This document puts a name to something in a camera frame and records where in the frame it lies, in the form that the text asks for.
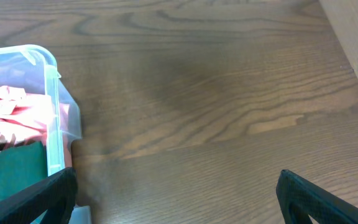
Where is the dark green shirt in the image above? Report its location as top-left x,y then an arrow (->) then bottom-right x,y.
0,142 -> 48,201

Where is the pink printed t-shirt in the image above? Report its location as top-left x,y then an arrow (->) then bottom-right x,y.
0,85 -> 57,151

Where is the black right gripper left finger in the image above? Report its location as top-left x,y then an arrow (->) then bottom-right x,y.
0,167 -> 78,224

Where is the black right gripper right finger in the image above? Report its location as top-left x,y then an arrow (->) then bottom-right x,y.
276,170 -> 358,224

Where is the clear plastic storage bin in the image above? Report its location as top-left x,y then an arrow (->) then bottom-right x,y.
0,45 -> 91,223

